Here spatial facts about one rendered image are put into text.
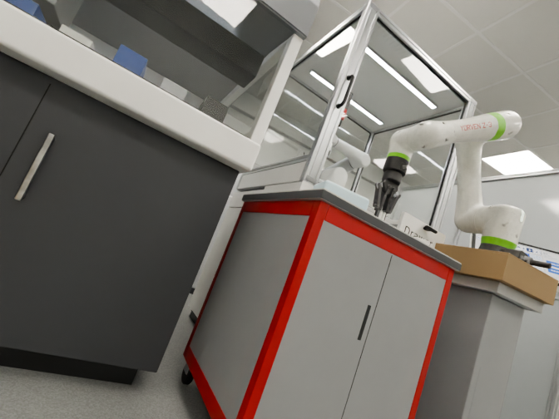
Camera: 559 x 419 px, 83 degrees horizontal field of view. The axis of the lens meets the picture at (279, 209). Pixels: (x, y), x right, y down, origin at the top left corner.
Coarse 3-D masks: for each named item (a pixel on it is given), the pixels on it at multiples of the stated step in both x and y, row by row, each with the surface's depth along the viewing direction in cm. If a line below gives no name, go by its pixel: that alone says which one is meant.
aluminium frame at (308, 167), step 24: (360, 24) 163; (384, 24) 172; (312, 48) 213; (360, 48) 163; (408, 48) 181; (336, 96) 156; (336, 120) 157; (264, 168) 201; (288, 168) 168; (312, 168) 150; (456, 168) 200
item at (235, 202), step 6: (270, 186) 178; (276, 186) 171; (282, 186) 165; (288, 186) 159; (294, 186) 152; (300, 186) 147; (306, 186) 149; (312, 186) 150; (240, 192) 219; (246, 192) 209; (252, 192) 199; (258, 192) 191; (264, 192) 183; (234, 198) 226; (240, 198) 214; (234, 204) 221; (240, 204) 209
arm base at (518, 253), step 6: (480, 246) 136; (486, 246) 132; (492, 246) 130; (498, 246) 129; (510, 252) 126; (516, 252) 124; (522, 252) 124; (522, 258) 124; (528, 258) 123; (534, 264) 122; (540, 264) 120; (546, 264) 118
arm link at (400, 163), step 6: (390, 156) 128; (396, 156) 127; (390, 162) 127; (396, 162) 126; (402, 162) 126; (408, 162) 128; (384, 168) 129; (390, 168) 127; (396, 168) 125; (402, 168) 125; (402, 174) 128
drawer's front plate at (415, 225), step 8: (400, 216) 132; (408, 216) 133; (400, 224) 131; (408, 224) 133; (416, 224) 135; (424, 224) 137; (416, 232) 135; (424, 232) 137; (432, 232) 140; (432, 240) 140; (440, 240) 142
